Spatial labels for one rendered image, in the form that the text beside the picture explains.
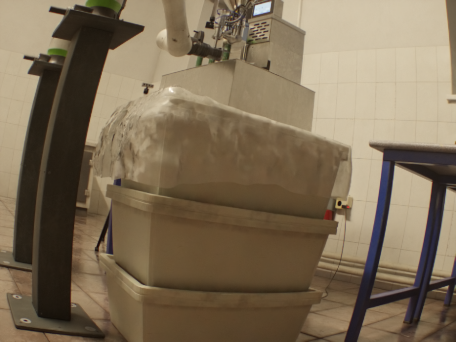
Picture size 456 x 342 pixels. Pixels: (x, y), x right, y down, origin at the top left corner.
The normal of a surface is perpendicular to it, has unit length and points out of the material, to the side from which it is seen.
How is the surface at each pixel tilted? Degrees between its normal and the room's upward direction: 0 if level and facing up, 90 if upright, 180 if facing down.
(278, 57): 90
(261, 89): 90
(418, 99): 90
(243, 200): 96
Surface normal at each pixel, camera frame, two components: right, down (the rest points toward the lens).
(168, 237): 0.50, 0.14
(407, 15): -0.76, -0.15
